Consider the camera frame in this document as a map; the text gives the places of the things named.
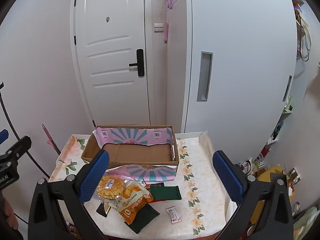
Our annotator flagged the black door handle lock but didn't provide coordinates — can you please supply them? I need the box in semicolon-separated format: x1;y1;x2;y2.
129;49;145;77

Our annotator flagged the round noodle snack packet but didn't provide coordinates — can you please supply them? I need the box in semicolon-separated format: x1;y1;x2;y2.
96;175;125;202

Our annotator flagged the light green cloth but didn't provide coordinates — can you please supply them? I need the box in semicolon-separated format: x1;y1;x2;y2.
292;206;320;239

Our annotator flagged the printed cardboard box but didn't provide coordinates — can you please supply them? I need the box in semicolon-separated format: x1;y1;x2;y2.
80;125;179;182

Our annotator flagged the orange bread packet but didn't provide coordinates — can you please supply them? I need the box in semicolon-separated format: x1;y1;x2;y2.
116;179;154;225

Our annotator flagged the pink long-handled tool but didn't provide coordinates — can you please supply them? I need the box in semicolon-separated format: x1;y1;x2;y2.
41;124;62;155

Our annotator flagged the white open shelf unit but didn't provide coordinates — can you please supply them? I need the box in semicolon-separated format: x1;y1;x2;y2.
260;0;317;170

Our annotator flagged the yellow bag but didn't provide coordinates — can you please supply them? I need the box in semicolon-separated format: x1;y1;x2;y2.
257;165;288;184

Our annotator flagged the black cable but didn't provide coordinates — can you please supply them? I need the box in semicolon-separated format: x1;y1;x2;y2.
0;81;50;180

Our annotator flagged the white panelled door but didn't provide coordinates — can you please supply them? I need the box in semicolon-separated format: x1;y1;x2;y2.
70;0;150;128

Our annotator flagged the small white pink sachet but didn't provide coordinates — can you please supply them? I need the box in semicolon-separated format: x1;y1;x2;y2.
166;206;182;223

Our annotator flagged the person's left hand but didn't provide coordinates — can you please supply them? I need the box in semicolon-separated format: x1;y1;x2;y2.
0;196;18;230

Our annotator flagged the black gold snack packet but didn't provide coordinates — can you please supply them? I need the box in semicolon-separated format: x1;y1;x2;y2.
96;201;112;217

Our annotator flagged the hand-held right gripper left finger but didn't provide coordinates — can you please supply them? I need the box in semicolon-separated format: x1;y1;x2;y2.
28;149;110;240

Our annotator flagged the grey recessed cabinet handle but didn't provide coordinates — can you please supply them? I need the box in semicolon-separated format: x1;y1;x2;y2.
283;75;292;102
197;51;213;102

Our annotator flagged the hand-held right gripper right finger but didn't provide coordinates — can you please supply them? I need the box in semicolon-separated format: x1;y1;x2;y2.
212;150;293;240

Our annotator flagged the dark green snack packet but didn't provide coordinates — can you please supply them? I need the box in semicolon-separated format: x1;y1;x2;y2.
149;185;183;202
126;202;160;235

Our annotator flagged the pink jump rope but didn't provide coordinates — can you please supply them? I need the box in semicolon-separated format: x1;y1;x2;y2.
161;0;179;44

